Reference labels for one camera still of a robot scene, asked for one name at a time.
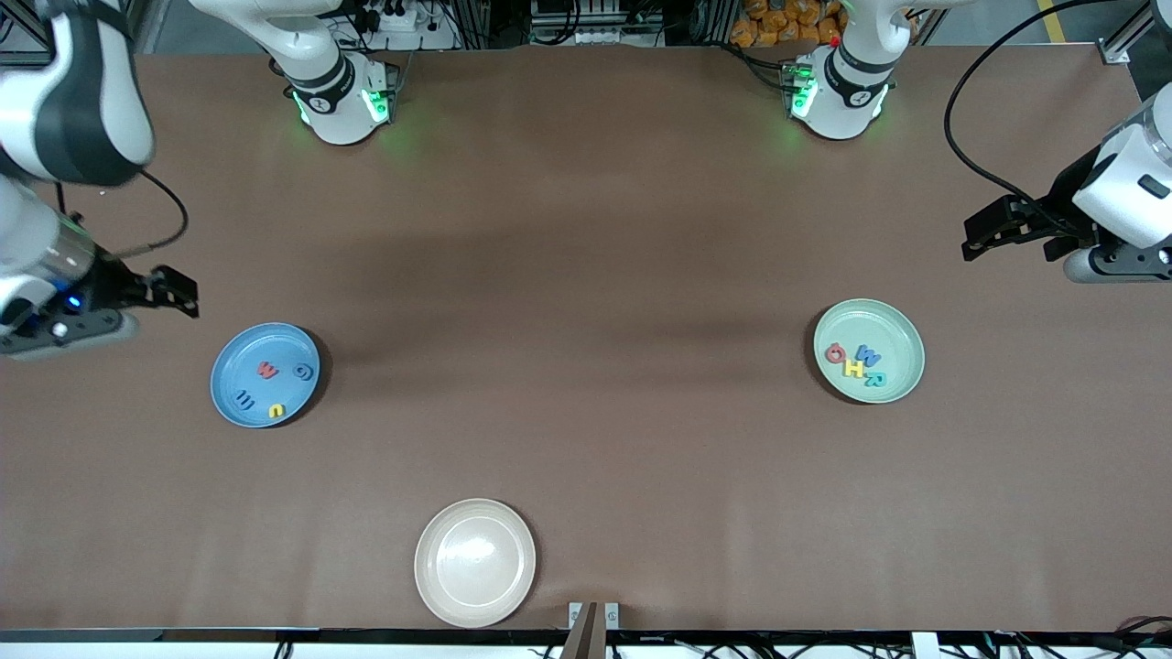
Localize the brown wedge post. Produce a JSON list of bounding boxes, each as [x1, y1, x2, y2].
[[560, 601, 598, 659]]

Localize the orange mesh bag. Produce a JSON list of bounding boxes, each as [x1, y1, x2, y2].
[[730, 0, 848, 49]]

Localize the white power strip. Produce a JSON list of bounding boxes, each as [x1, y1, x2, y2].
[[353, 0, 440, 33]]

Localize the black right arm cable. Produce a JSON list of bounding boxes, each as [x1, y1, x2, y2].
[[55, 169, 190, 257]]

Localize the beige plate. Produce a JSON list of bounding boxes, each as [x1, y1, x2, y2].
[[414, 498, 537, 629]]

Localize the aluminium frame profile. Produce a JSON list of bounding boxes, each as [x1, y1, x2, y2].
[[1101, 0, 1159, 65]]

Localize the black cable bundle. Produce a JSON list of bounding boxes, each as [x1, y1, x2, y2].
[[1112, 615, 1172, 659]]

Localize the blue plate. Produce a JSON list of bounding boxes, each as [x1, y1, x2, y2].
[[210, 322, 321, 429]]

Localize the pale green plate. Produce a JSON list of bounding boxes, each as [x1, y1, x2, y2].
[[813, 298, 926, 405]]

